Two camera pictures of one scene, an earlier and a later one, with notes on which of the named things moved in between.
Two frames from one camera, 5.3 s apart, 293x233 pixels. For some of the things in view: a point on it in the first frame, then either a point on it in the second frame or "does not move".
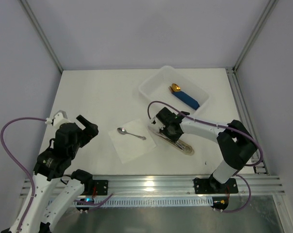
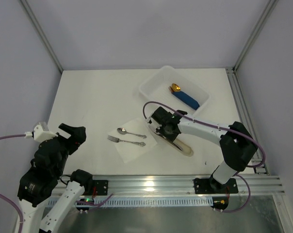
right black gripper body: [166, 129] does not move
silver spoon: [122, 131] does not move
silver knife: [181, 144] does not move
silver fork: [183, 145] → [117, 140]
